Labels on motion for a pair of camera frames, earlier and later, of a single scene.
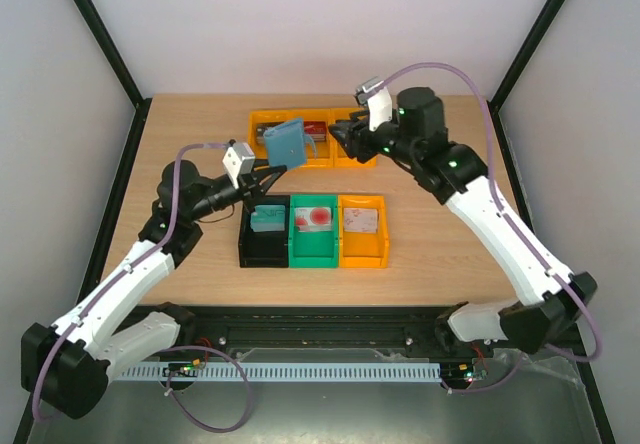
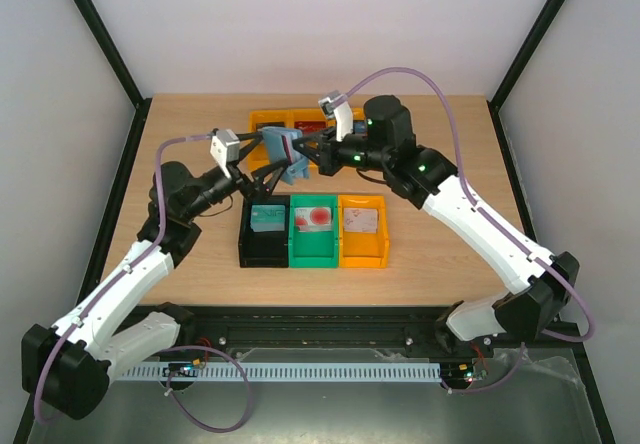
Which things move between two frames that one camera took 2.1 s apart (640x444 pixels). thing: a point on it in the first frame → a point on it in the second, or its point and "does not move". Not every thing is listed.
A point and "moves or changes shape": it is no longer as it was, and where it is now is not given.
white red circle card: x=313 y=219 does not move
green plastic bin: x=313 y=249 does not move
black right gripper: x=364 y=134 → x=325 y=154
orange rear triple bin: x=319 y=153 does not move
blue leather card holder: x=288 y=146 moves or changes shape
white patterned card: x=361 y=220 does not move
